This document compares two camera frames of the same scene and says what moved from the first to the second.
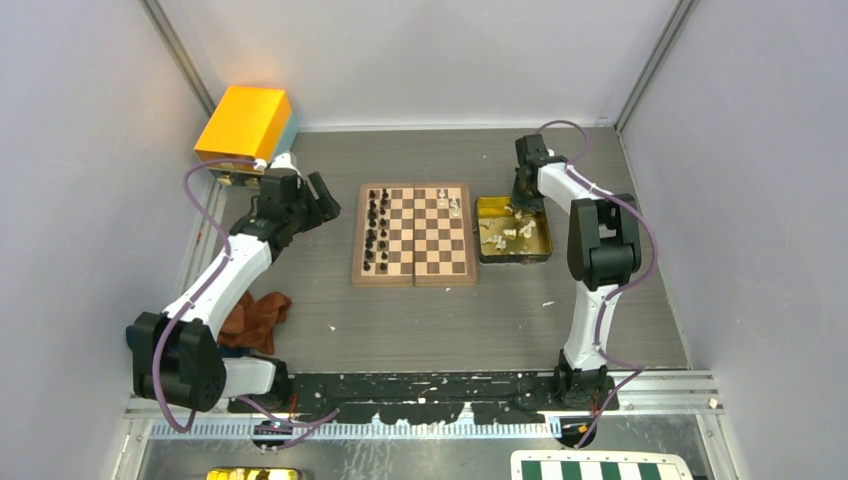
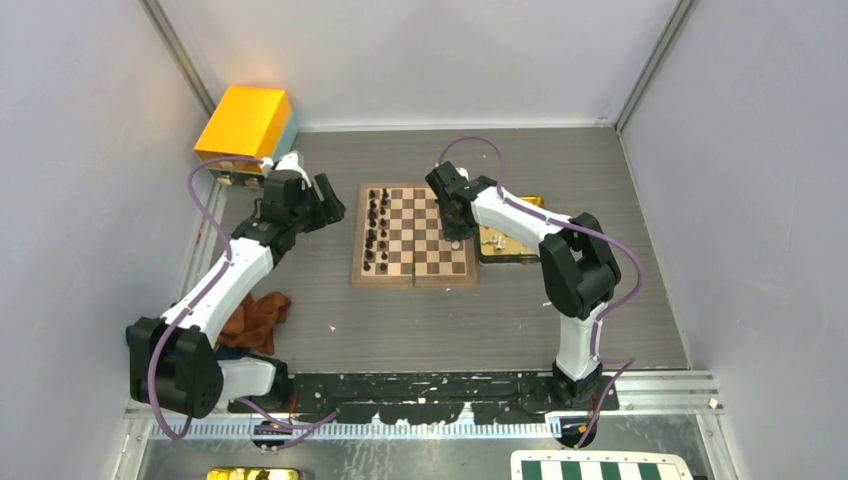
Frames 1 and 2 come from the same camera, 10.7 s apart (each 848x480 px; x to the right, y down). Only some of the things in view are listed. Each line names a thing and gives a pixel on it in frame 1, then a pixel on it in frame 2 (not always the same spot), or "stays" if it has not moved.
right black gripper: x=520 y=203 to x=452 y=234
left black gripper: x=323 y=209 stays
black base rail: x=431 y=397 stays
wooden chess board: x=418 y=234 stays
